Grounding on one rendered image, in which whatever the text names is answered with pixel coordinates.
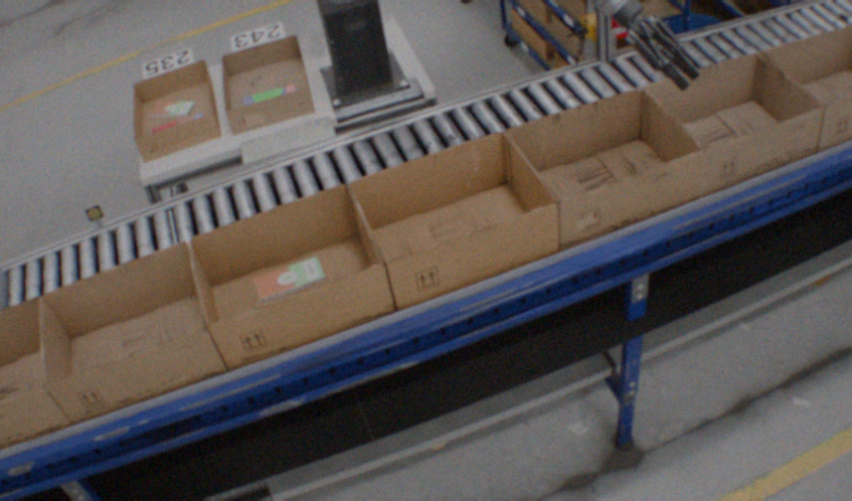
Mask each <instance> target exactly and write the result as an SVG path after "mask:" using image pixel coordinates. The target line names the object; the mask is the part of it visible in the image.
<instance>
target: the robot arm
mask: <svg viewBox="0 0 852 501"><path fill-rule="evenodd" d="M591 1H592V2H593V3H594V4H595V5H596V6H597V7H598V8H599V9H600V10H601V11H602V12H603V13H604V15H605V16H609V15H612V16H611V17H610V18H611V19H612V20H613V21H614V22H615V23H616V24H617V25H618V26H619V27H620V28H624V27H625V29H626V30H627V32H628V36H627V37H626V38H625V39H624V40H625V42H626V43H627V44H629V45H630V46H632V47H633V48H634V50H635V51H636V52H637V53H638V54H639V55H640V56H641V57H642V58H643V59H644V60H645V61H646V62H647V63H648V64H649V66H650V67H651V68H652V69H653V70H654V71H658V72H660V71H663V73H664V74H666V75H667V76H668V77H669V78H670V79H671V80H672V81H673V82H674V83H675V85H676V86H677V87H678V88H679V89H680V90H681V91H684V90H685V89H686V88H687V87H688V86H690V84H689V82H688V81H687V80H686V79H685V78H684V77H683V76H682V74H681V73H680V72H679V71H678V70H677V69H676V68H675V66H674V65H673V64H672V63H671V62H669V63H667V62H666V60H665V58H664V57H663V55H662V54H661V52H660V51H659V49H658V48H657V46H656V45H655V43H654V42H653V40H654V41H655V42H656V43H658V44H659V45H660V46H661V47H663V48H664V49H665V50H666V51H667V52H669V53H670V54H671V55H672V56H673V57H674V58H673V59H672V60H673V61H674V62H675V63H676V64H677V65H678V66H679V68H680V69H681V70H682V71H683V72H684V73H685V74H686V76H687V77H688V78H689V79H690V80H691V81H694V80H695V79H696V78H697V77H698V76H699V75H700V73H699V71H698V70H697V69H696V68H695V67H694V66H693V65H692V63H691V62H690V61H689V60H688V59H687V58H686V56H685V55H684V54H683V53H682V51H683V50H684V48H683V44H682V43H681V42H680V41H679V40H678V39H677V37H676V36H675V35H674V34H673V33H672V32H671V31H670V30H669V29H668V28H667V27H666V26H665V24H664V23H663V22H662V21H661V19H660V18H659V16H658V15H657V14H654V15H653V16H651V17H649V16H648V15H647V14H645V13H644V12H643V9H644V7H643V5H642V4H641V3H640V2H639V1H638V0H591ZM676 44H677V45H676ZM673 50H674V51H673ZM660 61H661V62H660ZM654 64H655V65H654Z"/></svg>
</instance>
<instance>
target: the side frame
mask: <svg viewBox="0 0 852 501"><path fill-rule="evenodd" d="M842 169H843V170H842ZM841 170H842V174H841V176H840V177H839V175H840V171H841ZM825 176H826V178H825V182H824V183H823V178H824V177H825ZM832 176H833V177H832ZM808 183H809V184H808ZM815 183H816V184H815ZM822 183H823V184H822ZM806 184H808V189H807V190H806V191H805V188H806ZM850 188H852V148H849V149H847V150H844V151H842V152H839V153H837V154H834V155H832V156H829V157H827V158H824V159H822V160H819V161H817V162H814V163H812V164H809V165H807V166H804V167H802V168H799V169H797V170H794V171H792V172H789V173H786V174H784V175H781V176H779V177H776V178H774V179H771V180H769V181H766V182H764V183H761V184H759V185H756V186H755V187H752V188H750V189H747V190H745V191H742V192H739V193H737V194H734V195H732V196H729V197H727V198H724V199H722V200H719V201H717V202H714V203H711V204H709V205H706V206H704V207H701V208H699V209H696V210H694V211H691V212H688V213H686V214H683V215H681V216H678V217H676V218H673V219H670V220H668V221H665V222H663V223H660V224H658V225H655V226H652V227H650V228H647V229H645V230H642V231H640V232H637V233H634V234H632V235H629V236H627V237H624V238H621V239H619V240H616V241H614V242H611V243H608V244H606V245H603V246H601V247H598V248H595V249H593V250H588V251H586V252H583V253H581V254H578V255H575V256H573V257H570V258H567V259H565V260H562V261H560V262H557V263H554V264H552V265H549V266H546V267H544V268H541V269H538V270H536V271H533V272H530V273H528V274H525V275H522V276H520V277H517V278H514V279H512V280H509V281H506V282H504V283H501V284H498V285H496V286H493V287H490V288H488V289H485V290H482V291H480V292H477V293H474V294H471V295H469V296H466V297H463V298H461V299H458V300H455V301H452V302H450V303H447V304H445V305H443V306H440V307H437V308H434V309H432V310H429V311H426V312H424V313H421V314H418V315H415V316H413V317H410V318H407V319H404V320H402V321H399V322H396V323H393V324H391V325H388V326H385V327H382V328H379V329H377V330H374V331H371V332H368V333H366V334H363V335H360V336H357V337H354V338H352V339H349V340H346V341H343V342H341V343H338V344H335V345H332V346H329V347H326V348H324V349H321V350H318V351H315V352H312V353H310V354H307V355H304V356H301V357H298V358H295V359H293V360H290V361H287V362H284V363H281V364H278V365H276V366H273V367H270V368H267V369H264V370H261V371H258V372H256V373H253V374H250V375H247V376H244V377H241V378H238V379H236V380H233V381H230V382H227V383H224V384H221V385H218V386H216V387H214V388H211V389H208V390H205V391H202V392H199V393H196V394H193V395H190V396H187V397H185V398H182V399H179V400H176V401H173V402H170V403H167V404H164V405H161V406H158V407H155V408H153V409H150V410H147V411H144V412H141V413H138V414H135V415H132V416H129V417H124V418H121V419H118V420H115V421H112V422H109V423H107V424H104V425H101V426H98V427H95V428H92V429H89V430H86V431H83V432H80V433H77V434H74V435H71V436H68V437H65V438H62V439H59V440H56V441H53V442H50V443H47V444H44V445H41V446H38V447H35V448H32V449H30V450H27V451H24V452H21V453H18V454H15V455H12V456H9V457H6V458H3V459H0V501H14V500H17V499H20V498H23V497H26V496H29V495H32V494H36V493H39V492H42V491H45V490H48V489H51V488H54V487H57V486H61V485H64V484H67V483H70V482H73V481H76V480H79V479H82V478H85V477H88V476H92V475H95V474H98V473H101V472H104V471H106V470H109V469H112V468H115V467H118V466H121V465H124V464H127V463H130V462H133V461H137V460H140V459H143V458H146V457H149V456H152V455H155V454H158V453H161V452H164V451H167V450H170V449H173V448H176V447H179V446H182V445H185V444H188V443H191V442H194V441H197V440H200V439H203V438H206V437H209V436H212V435H215V434H218V433H221V432H224V431H227V430H230V429H232V428H235V427H238V426H241V425H244V424H247V423H250V422H253V421H256V420H259V419H262V418H267V417H269V416H272V415H275V414H278V413H281V412H284V411H287V410H290V409H293V408H295V407H298V406H301V405H304V404H307V403H310V402H313V401H315V400H318V399H321V398H324V397H327V396H330V395H332V394H335V393H338V392H341V391H344V390H347V389H349V388H352V387H355V386H358V385H360V384H363V383H366V382H369V381H372V380H374V379H377V378H380V377H383V376H385V375H388V374H391V373H394V372H396V371H399V370H402V369H404V368H406V367H409V366H412V365H414V364H417V363H420V362H423V361H425V360H428V359H431V358H433V357H436V356H439V355H441V354H444V353H447V352H449V351H452V350H455V349H457V348H460V347H463V346H465V345H468V344H471V343H473V342H476V341H479V340H481V339H484V338H487V337H489V336H492V335H494V334H497V333H500V332H502V331H505V330H507V329H510V328H513V327H515V326H518V325H520V324H523V323H525V322H528V321H531V320H533V319H536V318H538V317H541V316H543V315H546V314H549V313H551V312H554V311H556V310H559V309H561V308H564V307H566V306H569V305H571V304H574V303H576V302H579V301H581V300H584V299H586V298H589V297H591V296H594V295H596V294H599V293H601V292H604V291H606V290H609V289H611V288H614V287H616V286H619V285H621V284H624V283H626V282H629V281H631V280H634V279H636V278H639V277H641V276H643V275H645V274H647V273H650V272H652V271H655V270H657V269H660V268H662V267H664V266H667V265H669V264H672V263H674V262H676V261H679V260H681V259H684V258H686V257H689V256H691V255H693V254H696V253H698V252H701V251H704V250H707V249H709V248H712V247H714V246H716V245H719V244H721V243H723V242H726V241H728V240H731V239H733V238H735V237H738V236H740V235H742V234H745V233H747V232H750V231H752V230H754V229H757V228H759V227H761V226H764V225H766V224H768V223H771V222H773V221H775V220H778V219H780V218H782V217H785V216H787V215H789V214H792V213H794V212H796V211H799V210H801V209H803V208H806V207H808V206H810V205H813V204H815V203H817V202H820V201H822V200H824V199H827V198H829V197H831V196H834V195H836V194H838V193H841V192H843V191H845V190H848V189H850ZM789 191H790V196H789V198H787V196H788V192H789ZM770 199H772V202H771V205H769V200H770ZM752 206H754V208H753V212H752V213H751V214H750V211H751V207H752ZM731 215H734V217H733V220H732V221H731V222H730V220H731ZM722 221H723V222H722ZM721 222H722V223H721ZM712 223H713V229H712V230H710V225H711V224H712ZM701 230H702V231H701ZM689 232H692V237H691V238H690V239H689ZM679 239H680V240H679ZM669 240H670V246H669V247H667V241H669ZM657 248H658V249H657ZM647 249H648V252H647V256H644V250H647ZM622 258H624V265H621V259H622ZM598 268H600V274H599V275H597V269H598ZM586 275H587V276H586ZM574 277H577V282H576V284H573V278H574ZM561 285H562V286H561ZM548 287H551V293H550V294H547V288H548ZM536 294H537V295H536ZM535 295H536V296H535ZM522 297H525V301H526V302H525V303H524V304H521V298H522ZM510 304H511V305H510ZM509 305H510V306H509ZM498 306H499V313H498V314H495V309H494V308H496V307H498ZM484 314H485V315H484ZM482 315H484V316H482ZM469 317H472V323H471V324H468V320H467V318H469ZM455 325H457V326H455ZM442 327H444V328H445V333H444V334H441V332H440V328H442ZM428 335H430V336H428ZM416 337H418V341H419V343H418V344H416V345H415V344H414V341H413V338H416ZM401 345H403V346H401ZM389 347H390V350H391V354H389V355H387V354H386V350H385V349H386V348H389ZM374 355H375V356H374ZM361 357H362V359H363V364H362V365H359V363H358V360H357V359H358V358H361ZM346 365H348V366H346ZM333 367H334V369H335V372H336V373H335V374H333V375H332V374H331V373H330V370H329V369H330V368H333ZM318 375H320V376H318ZM305 377H306V378H307V381H308V383H307V384H303V381H302V378H305ZM291 385H292V386H291ZM276 387H279V388H280V390H281V393H279V394H277V393H276V391H275V389H274V388H276ZM264 394H265V395H264ZM250 396H252V397H253V399H254V402H253V403H250V402H249V400H248V397H250ZM236 404H237V405H236ZM221 406H225V407H226V408H227V411H226V412H223V410H222V409H221ZM210 413H211V414H210ZM195 415H199V417H200V418H201V420H196V418H195V417H194V416H195ZM183 421H185V422H183ZM169 423H173V425H174V426H175V429H171V428H170V426H169V425H168V424H169ZM158 430H159V431H158ZM144 432H147V433H148V434H149V436H150V437H149V438H146V437H145V436H144V434H143V433H144ZM133 438H135V439H133ZM120 440H122V442H123V443H124V444H125V446H121V445H120V444H119V443H118V442H119V441H120ZM96 448H97V449H98V451H99V452H100V454H96V453H95V451H94V449H96ZM72 456H73V457H74V459H75V460H76V461H77V462H72V460H71V459H70V457H72ZM47 464H50V465H51V466H52V467H53V470H50V469H49V468H48V467H47V466H46V465H47ZM37 470H39V471H37ZM23 472H27V473H28V474H29V475H30V476H31V477H26V475H25V474H24V473H23ZM2 479H4V480H5V481H6V482H7V483H8V484H7V485H5V484H4V483H3V482H2V481H1V480H2Z"/></svg>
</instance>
